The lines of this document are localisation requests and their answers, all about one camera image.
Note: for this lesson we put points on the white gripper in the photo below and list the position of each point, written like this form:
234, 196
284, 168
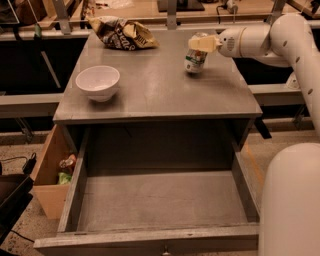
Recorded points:
229, 43

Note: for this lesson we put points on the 7up soda can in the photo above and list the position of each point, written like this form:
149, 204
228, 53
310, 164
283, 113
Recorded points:
195, 59

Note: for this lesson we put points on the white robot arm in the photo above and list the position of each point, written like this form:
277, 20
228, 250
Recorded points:
290, 197

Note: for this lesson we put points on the grey cabinet counter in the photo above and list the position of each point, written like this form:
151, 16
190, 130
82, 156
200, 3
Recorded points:
159, 114

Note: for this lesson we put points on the open grey top drawer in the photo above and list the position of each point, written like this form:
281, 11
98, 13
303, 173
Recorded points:
155, 191

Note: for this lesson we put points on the clear sanitizer bottle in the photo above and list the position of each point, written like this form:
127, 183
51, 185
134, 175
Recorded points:
292, 82

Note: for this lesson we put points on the crumpled chip bag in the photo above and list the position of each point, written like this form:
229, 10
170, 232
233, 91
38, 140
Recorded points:
122, 34

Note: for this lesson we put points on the white bowl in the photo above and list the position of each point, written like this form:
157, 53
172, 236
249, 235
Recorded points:
98, 83

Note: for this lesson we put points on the orange snack package in bin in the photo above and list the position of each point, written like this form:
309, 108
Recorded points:
68, 163

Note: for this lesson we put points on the green snack package in bin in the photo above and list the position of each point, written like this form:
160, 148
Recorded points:
64, 178

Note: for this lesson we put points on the wooden side bin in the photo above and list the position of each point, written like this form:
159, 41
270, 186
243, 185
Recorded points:
45, 174

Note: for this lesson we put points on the black office chair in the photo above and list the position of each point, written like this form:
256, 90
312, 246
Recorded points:
14, 198

